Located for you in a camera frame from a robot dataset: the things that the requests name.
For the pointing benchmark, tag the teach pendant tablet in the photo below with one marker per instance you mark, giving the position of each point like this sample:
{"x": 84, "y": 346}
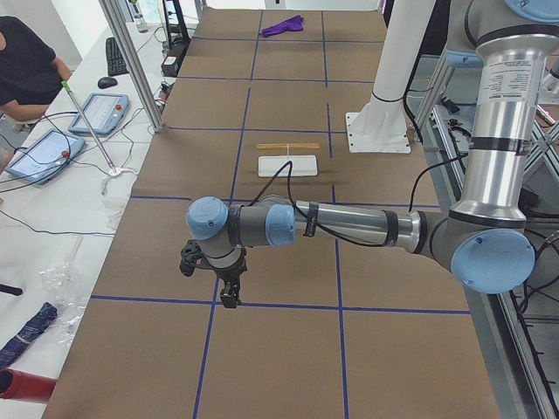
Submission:
{"x": 46, "y": 157}
{"x": 105, "y": 111}

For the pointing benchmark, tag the folded dark blue umbrella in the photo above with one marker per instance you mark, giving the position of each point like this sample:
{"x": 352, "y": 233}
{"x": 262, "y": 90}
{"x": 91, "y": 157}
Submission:
{"x": 30, "y": 331}

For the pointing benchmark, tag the wooden rack upper rod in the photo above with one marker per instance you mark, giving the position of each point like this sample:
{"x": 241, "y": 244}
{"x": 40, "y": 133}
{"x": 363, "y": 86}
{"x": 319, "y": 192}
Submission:
{"x": 288, "y": 146}

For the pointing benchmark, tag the clear water bottle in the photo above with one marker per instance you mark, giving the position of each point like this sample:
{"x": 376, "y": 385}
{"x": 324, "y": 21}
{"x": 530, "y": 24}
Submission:
{"x": 138, "y": 17}

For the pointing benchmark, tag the purple towel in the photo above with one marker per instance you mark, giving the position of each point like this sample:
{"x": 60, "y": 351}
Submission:
{"x": 291, "y": 24}

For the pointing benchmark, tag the crumpled clear plastic wrap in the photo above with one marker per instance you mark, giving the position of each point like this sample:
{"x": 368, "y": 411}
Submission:
{"x": 66, "y": 291}

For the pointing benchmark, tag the metal stick green tip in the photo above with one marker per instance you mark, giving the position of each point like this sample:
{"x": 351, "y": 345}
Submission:
{"x": 112, "y": 169}

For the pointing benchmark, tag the far teach pendant tablet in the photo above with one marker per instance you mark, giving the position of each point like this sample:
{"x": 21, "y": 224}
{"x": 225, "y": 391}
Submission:
{"x": 105, "y": 111}

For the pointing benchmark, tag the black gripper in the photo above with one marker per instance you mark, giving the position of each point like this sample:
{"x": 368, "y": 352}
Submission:
{"x": 230, "y": 273}

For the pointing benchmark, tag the near teach pendant tablet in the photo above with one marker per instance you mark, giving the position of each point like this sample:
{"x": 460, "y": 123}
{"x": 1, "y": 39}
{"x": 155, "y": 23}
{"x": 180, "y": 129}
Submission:
{"x": 46, "y": 157}

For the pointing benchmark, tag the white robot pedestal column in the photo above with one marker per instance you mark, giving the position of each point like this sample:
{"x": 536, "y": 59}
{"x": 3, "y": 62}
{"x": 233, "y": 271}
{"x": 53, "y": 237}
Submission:
{"x": 380, "y": 127}

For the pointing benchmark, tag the black keyboard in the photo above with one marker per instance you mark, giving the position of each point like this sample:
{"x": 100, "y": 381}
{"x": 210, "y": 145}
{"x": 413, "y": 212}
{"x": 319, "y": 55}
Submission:
{"x": 116, "y": 64}

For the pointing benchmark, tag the black computer mouse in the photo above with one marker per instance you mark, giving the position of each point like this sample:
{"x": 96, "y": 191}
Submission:
{"x": 107, "y": 82}

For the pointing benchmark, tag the black power box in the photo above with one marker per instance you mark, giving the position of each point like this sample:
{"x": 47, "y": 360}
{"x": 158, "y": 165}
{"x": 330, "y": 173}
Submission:
{"x": 173, "y": 59}

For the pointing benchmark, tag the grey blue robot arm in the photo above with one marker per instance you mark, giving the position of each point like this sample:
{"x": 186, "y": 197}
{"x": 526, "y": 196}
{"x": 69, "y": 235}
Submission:
{"x": 480, "y": 239}

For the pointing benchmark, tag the white rack base tray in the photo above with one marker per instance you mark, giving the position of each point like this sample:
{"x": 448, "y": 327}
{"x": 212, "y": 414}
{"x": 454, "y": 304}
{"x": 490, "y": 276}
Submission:
{"x": 284, "y": 165}

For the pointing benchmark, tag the red cylinder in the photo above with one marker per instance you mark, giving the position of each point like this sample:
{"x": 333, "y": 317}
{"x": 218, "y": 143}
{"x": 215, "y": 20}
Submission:
{"x": 25, "y": 387}

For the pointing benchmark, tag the person in black shirt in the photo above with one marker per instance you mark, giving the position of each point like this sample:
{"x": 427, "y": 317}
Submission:
{"x": 31, "y": 72}

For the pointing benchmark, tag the aluminium frame post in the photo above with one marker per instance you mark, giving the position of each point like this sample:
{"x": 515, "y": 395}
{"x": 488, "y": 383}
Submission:
{"x": 117, "y": 24}

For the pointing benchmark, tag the black monitor stand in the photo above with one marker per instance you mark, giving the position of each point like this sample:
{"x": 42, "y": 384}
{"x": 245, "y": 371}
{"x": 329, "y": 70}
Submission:
{"x": 175, "y": 26}

